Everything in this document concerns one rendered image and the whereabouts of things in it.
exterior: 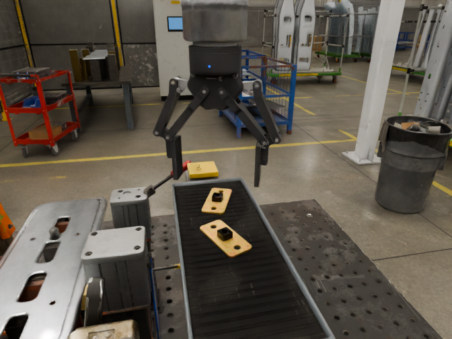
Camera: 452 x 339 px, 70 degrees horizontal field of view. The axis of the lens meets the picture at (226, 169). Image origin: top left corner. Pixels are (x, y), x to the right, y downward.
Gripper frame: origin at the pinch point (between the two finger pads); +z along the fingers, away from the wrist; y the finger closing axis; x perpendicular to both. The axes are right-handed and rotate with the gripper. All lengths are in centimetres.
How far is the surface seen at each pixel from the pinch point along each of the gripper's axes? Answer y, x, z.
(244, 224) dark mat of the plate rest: -5.7, 6.5, 5.1
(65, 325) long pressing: 21.1, 16.8, 20.8
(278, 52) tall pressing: 25, -825, 47
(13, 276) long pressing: 38.0, 8.5, 21.1
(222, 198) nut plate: -0.9, 0.2, 4.4
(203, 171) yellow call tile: 5.4, -11.5, 5.2
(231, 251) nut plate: -4.9, 13.5, 4.8
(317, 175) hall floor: -46, -268, 122
